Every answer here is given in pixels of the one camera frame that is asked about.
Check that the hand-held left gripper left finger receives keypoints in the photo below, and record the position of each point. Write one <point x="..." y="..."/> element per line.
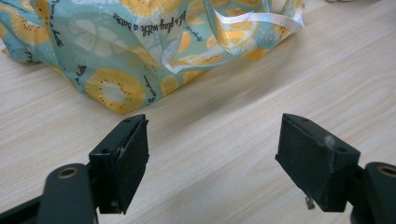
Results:
<point x="121" y="165"/>

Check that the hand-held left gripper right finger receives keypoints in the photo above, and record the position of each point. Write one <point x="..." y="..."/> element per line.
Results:
<point x="314" y="161"/>

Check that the fruit print cloth bag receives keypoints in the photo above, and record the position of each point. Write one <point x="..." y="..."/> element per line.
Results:
<point x="124" y="46"/>

